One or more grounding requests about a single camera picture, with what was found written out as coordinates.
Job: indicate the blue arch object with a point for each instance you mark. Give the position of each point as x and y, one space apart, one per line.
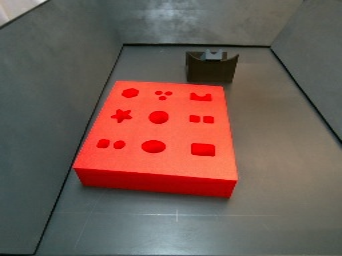
214 56

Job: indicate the black curved fixture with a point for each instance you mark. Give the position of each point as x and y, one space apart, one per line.
210 70

